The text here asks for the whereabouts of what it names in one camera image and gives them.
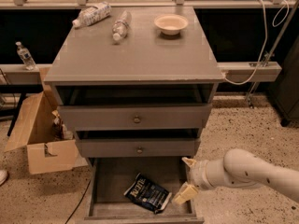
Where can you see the metal tripod stand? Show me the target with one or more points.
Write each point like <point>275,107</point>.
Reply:
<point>285,23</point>

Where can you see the white shoe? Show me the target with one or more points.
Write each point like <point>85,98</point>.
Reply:
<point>3,176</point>

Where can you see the standing water bottle on ledge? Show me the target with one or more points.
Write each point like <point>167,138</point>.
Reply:
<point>25,56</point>

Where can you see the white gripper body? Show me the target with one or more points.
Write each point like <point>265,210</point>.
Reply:
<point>198,173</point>

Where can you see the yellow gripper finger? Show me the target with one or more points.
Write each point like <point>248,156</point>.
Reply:
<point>189,162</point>
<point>186,192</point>

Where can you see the open cardboard box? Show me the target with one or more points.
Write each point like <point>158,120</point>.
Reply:
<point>35,130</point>

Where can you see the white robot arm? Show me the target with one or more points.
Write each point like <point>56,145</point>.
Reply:
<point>237,169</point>

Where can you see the grey drawer cabinet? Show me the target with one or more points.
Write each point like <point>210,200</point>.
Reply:
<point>148,68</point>

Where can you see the snack items in box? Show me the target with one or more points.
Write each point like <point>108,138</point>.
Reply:
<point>60,130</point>

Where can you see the white paper bowl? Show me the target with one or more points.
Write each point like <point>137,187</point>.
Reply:
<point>171,24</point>

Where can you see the grey top drawer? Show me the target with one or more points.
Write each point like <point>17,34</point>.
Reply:
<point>120,118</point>

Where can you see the white labelled bottle lying left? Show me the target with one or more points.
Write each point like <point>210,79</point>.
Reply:
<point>92,15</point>

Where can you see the grey middle drawer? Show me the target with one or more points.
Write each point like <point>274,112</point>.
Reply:
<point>137,143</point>

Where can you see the clear water bottle lying centre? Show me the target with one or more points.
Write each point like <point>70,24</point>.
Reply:
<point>121,26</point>

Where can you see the blue chip bag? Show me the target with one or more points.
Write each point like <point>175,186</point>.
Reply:
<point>148,194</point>

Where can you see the grey bottom drawer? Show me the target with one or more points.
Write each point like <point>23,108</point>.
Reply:
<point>113,176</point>

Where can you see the grey drawer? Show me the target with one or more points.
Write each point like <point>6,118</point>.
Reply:
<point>137,143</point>
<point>113,176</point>
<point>120,118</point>

